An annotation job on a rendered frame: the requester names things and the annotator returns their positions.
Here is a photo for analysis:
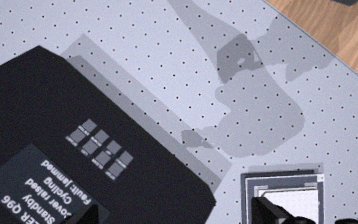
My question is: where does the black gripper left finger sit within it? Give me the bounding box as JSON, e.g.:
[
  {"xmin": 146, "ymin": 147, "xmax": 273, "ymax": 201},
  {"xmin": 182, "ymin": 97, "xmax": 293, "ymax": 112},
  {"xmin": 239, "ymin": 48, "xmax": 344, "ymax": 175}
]
[{"xmin": 60, "ymin": 204, "xmax": 99, "ymax": 224}]

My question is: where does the white multi-well plate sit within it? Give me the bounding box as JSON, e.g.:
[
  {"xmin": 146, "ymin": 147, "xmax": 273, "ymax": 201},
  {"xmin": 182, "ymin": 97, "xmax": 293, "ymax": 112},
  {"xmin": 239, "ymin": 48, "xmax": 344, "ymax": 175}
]
[{"xmin": 258, "ymin": 186, "xmax": 318, "ymax": 224}]

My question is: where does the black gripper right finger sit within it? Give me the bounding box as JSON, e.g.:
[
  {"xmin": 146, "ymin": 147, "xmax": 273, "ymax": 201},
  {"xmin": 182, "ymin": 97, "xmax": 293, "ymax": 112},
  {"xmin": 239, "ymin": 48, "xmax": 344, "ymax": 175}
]
[{"xmin": 251, "ymin": 196, "xmax": 358, "ymax": 224}]

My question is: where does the grey flat base plate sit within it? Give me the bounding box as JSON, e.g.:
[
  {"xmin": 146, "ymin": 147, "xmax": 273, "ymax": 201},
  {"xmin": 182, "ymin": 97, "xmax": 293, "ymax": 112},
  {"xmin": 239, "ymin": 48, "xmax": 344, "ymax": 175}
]
[{"xmin": 0, "ymin": 0, "xmax": 358, "ymax": 224}]

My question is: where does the white real-time pcr machine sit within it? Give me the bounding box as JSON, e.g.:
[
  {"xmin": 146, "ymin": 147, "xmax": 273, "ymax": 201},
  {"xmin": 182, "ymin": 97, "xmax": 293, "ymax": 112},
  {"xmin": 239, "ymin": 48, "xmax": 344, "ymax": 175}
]
[{"xmin": 0, "ymin": 45, "xmax": 217, "ymax": 224}]

